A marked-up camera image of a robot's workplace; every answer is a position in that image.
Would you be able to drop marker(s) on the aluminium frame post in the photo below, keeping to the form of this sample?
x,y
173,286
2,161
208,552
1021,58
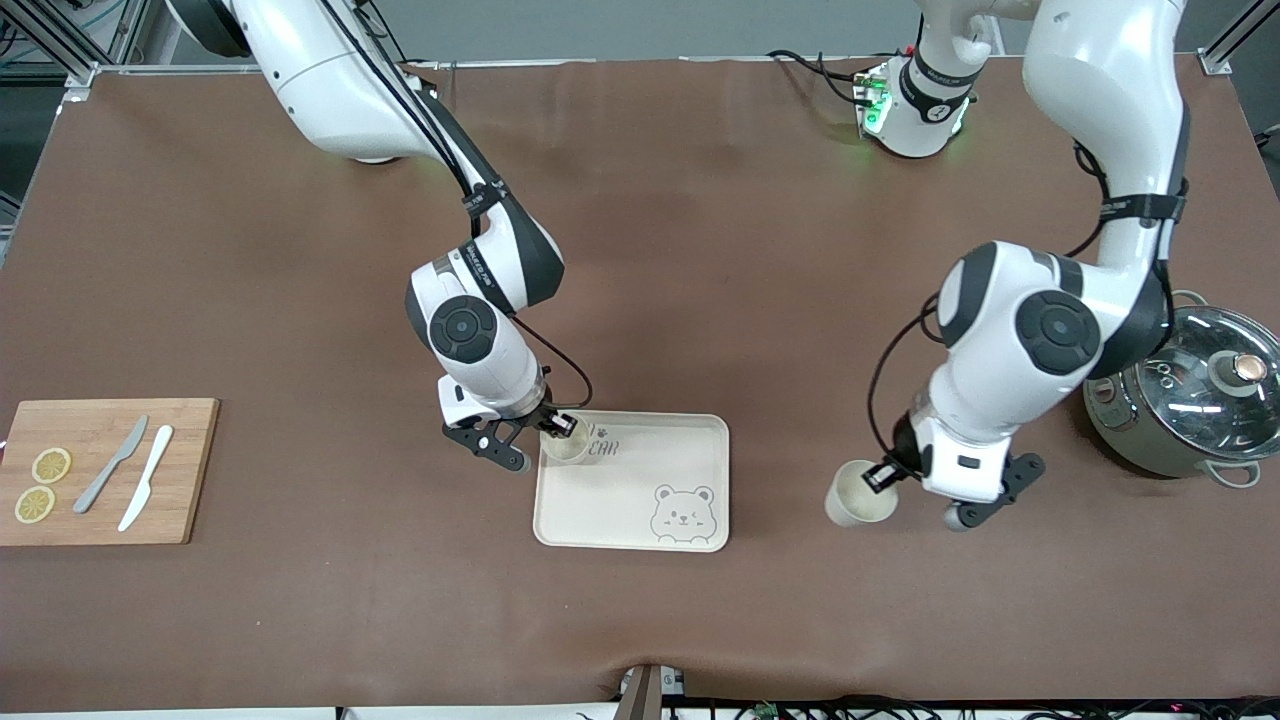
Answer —
x,y
1215,62
80,75

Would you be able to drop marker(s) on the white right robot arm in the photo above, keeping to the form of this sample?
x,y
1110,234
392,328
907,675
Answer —
x,y
470,330

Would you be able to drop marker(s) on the yellow lemon slice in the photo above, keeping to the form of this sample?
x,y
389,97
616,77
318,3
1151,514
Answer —
x,y
35,504
51,465

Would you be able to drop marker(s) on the cream paper cup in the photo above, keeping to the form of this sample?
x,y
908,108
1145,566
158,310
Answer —
x,y
850,500
568,450

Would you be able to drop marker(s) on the metal table edge bracket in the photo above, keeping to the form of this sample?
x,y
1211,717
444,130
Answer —
x,y
640,695

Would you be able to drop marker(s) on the white plastic knife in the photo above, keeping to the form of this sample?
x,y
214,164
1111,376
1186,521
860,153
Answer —
x,y
150,470

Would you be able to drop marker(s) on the glass pot lid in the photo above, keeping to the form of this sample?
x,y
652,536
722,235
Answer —
x,y
1200,400

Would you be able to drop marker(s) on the cream tray with bear print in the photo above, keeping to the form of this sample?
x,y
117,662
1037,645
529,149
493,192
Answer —
x,y
620,500

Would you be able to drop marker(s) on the grey-green electric cooking pot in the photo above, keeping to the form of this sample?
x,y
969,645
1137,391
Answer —
x,y
1130,430

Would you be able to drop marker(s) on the grey plastic knife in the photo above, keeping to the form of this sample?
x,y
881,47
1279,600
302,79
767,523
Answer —
x,y
110,465

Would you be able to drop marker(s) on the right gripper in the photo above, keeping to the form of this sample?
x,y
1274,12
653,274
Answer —
x,y
533,414

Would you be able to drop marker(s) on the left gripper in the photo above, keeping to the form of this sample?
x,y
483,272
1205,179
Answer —
x,y
903,447

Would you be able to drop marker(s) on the brown table mat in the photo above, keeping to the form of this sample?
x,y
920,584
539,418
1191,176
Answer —
x,y
700,250

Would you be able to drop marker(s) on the wooden cutting board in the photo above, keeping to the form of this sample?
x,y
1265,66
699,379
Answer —
x,y
190,480

